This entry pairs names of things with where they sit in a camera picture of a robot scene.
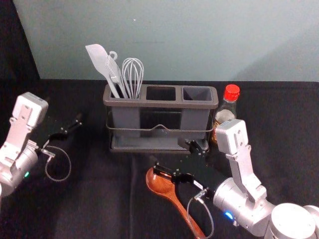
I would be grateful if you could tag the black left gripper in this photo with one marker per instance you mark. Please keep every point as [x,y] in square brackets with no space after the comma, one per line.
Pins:
[53,138]

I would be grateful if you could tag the grey whisk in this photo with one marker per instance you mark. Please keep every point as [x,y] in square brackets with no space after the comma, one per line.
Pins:
[132,74]

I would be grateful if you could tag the black table cloth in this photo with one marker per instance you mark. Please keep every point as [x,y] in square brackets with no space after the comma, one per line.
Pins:
[99,199]

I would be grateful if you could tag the grey fork with hanging loop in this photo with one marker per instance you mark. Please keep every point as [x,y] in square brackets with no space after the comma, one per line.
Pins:
[115,72]

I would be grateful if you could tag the grey three-compartment utensil holder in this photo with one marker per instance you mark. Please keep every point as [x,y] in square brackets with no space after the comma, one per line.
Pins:
[197,117]

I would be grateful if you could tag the clear bottle with red cap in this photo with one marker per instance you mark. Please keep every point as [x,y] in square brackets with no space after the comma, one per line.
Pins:
[231,93]

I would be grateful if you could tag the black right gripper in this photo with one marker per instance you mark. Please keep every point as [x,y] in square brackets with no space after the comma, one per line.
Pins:
[197,174]

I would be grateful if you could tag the brown wooden spoon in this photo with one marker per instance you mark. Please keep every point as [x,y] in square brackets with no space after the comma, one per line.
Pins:
[162,185]

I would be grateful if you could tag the grey spatula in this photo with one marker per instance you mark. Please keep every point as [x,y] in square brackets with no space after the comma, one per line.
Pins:
[98,61]

